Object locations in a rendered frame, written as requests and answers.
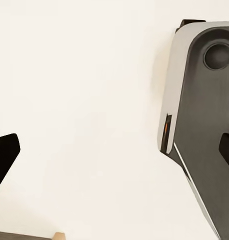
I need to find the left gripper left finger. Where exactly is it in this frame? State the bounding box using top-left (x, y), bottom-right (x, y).
top-left (0, 133), bottom-right (21, 184)

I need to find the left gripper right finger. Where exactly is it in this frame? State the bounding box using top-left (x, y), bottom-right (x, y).
top-left (218, 133), bottom-right (229, 166)

